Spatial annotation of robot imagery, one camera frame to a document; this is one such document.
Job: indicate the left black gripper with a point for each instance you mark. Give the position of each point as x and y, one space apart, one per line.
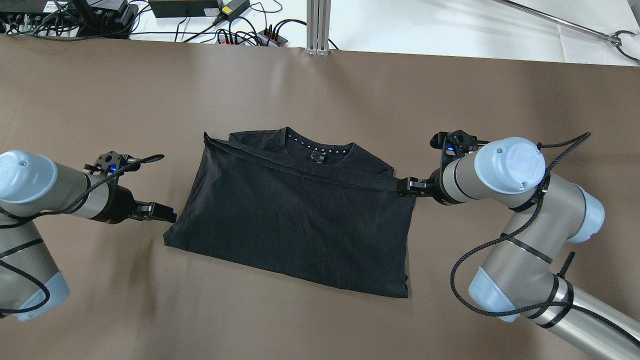
119 208

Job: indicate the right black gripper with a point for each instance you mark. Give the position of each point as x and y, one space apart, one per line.
436 187

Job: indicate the black graphic t-shirt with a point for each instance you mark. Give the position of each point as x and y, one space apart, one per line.
277 201

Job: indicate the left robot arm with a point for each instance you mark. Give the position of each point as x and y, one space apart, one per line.
34 186

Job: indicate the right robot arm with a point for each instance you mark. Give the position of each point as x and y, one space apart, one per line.
509 276

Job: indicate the black power adapter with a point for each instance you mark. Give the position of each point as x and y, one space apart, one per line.
234 8

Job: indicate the metal grabber rod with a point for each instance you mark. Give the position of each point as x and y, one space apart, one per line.
614 38

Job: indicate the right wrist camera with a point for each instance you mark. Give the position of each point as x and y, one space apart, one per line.
456 144

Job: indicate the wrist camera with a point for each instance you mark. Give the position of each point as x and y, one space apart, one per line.
456 144
109 163

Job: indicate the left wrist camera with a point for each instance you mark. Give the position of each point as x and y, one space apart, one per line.
109 163

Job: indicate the aluminium frame post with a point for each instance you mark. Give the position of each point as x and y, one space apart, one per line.
317 28

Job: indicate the black network switch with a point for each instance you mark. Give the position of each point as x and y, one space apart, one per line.
185 8

